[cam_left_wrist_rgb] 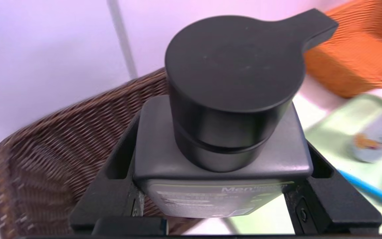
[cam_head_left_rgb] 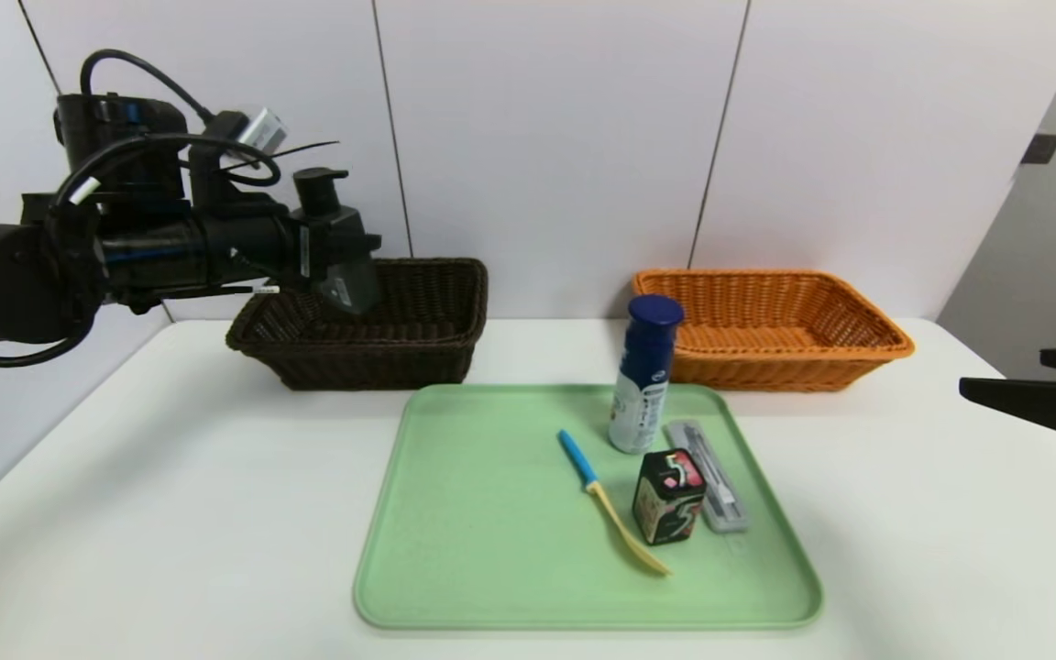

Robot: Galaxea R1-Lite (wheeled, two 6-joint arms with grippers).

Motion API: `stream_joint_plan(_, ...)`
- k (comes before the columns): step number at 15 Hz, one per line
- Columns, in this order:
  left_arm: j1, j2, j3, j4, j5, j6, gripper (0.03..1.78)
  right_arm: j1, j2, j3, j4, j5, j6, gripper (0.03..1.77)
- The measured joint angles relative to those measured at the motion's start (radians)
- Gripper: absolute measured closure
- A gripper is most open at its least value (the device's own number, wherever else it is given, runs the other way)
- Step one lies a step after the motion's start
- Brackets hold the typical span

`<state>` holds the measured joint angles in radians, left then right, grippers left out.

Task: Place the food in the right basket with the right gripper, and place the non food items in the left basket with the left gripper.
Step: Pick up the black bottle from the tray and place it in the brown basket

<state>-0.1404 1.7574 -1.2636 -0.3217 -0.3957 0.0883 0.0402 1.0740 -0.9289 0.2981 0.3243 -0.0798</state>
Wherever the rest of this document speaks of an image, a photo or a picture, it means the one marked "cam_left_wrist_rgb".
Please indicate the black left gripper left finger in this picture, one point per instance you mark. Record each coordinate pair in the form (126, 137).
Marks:
(111, 189)

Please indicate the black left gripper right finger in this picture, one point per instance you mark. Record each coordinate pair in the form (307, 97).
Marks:
(330, 199)

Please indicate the black square pump bottle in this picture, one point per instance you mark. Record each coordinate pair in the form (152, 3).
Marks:
(230, 66)

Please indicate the dark brown wicker basket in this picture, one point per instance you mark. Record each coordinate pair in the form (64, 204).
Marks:
(61, 139)

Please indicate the orange wicker basket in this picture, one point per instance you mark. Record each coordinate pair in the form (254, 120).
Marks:
(360, 49)

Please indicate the light green plastic tray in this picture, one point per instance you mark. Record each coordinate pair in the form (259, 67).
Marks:
(333, 132)

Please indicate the white bottle with blue cap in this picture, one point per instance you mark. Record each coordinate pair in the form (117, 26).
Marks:
(376, 142)

